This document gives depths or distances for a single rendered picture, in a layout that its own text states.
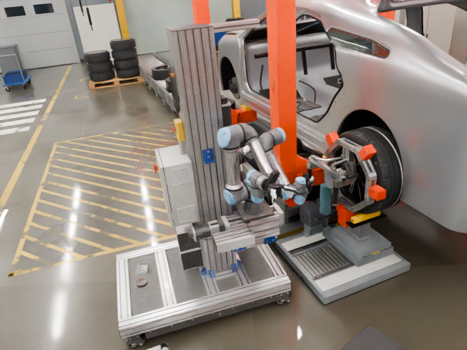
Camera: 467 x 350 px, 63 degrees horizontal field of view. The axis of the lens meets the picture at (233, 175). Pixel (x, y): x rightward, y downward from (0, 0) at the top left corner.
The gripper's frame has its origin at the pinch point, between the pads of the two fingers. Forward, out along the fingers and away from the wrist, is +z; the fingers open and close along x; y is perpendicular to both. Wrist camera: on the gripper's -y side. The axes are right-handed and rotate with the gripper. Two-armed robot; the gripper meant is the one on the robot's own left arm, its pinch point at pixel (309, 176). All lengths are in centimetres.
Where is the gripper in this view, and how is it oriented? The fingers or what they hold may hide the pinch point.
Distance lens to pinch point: 306.4
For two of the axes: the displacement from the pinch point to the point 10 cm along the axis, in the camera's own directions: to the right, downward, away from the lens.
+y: 0.8, 8.9, 4.6
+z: 3.9, -4.5, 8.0
